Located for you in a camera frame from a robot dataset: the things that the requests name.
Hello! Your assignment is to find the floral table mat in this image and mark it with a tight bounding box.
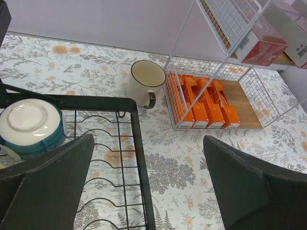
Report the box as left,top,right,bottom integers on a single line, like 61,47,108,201
0,34,307,230

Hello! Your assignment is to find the black wire dish rack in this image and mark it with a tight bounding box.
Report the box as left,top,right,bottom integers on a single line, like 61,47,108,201
0,0,156,230

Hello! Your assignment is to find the red 3D toothpaste box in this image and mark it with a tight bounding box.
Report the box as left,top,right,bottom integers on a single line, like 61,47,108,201
235,16,288,66
263,0,307,69

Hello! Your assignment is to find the cream enamel mug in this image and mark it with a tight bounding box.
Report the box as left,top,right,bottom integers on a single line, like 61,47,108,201
126,60,166,109

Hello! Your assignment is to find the white wire wooden shelf rack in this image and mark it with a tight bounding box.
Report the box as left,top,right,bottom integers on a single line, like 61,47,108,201
164,0,300,129

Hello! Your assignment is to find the orange toothpaste box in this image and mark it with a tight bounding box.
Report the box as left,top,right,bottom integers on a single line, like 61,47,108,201
211,80,241,129
182,75,209,128
199,83,225,128
167,73,195,129

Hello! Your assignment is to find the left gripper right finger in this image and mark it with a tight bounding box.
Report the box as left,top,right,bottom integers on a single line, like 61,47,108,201
203,135,307,230

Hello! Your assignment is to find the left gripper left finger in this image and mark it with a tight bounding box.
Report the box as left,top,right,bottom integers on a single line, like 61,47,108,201
0,134,94,230

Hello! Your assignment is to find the small white teal bowl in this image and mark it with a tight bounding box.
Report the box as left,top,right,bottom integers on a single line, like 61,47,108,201
0,99,67,160

